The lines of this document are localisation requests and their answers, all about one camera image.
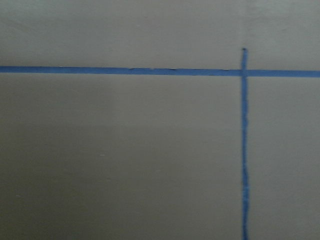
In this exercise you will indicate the horizontal blue tape line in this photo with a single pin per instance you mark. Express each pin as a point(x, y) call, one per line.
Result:
point(160, 71)

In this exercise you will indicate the vertical blue tape line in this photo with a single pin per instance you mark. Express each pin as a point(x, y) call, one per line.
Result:
point(244, 141)

